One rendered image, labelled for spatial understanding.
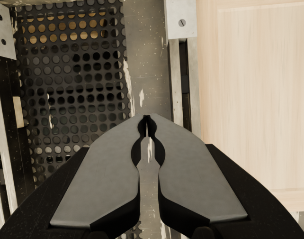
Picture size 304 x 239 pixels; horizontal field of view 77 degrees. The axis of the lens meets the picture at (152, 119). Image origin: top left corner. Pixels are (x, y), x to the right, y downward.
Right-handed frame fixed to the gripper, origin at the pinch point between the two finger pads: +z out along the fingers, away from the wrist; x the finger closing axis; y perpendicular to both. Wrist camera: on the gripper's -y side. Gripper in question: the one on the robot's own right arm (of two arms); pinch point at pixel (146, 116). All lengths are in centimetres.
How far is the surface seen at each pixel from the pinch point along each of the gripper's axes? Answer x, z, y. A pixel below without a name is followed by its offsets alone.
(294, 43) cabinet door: 35.2, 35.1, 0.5
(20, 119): -32.1, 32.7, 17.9
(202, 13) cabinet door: 13.7, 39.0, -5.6
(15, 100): -32.4, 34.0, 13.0
